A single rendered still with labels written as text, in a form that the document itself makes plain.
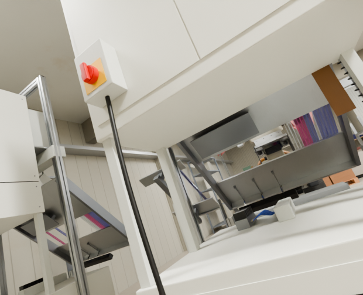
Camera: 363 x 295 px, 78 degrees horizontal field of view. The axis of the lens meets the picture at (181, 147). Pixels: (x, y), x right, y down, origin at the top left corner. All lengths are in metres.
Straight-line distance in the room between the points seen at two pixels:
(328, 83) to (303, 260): 0.53
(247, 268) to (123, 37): 0.62
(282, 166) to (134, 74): 0.93
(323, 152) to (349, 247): 0.89
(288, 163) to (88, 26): 1.06
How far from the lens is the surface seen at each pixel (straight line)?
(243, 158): 11.35
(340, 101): 0.80
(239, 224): 0.92
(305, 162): 1.32
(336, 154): 1.35
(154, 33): 0.64
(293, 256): 0.47
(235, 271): 0.49
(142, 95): 0.59
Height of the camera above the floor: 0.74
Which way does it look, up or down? 16 degrees up
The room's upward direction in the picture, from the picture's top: 20 degrees counter-clockwise
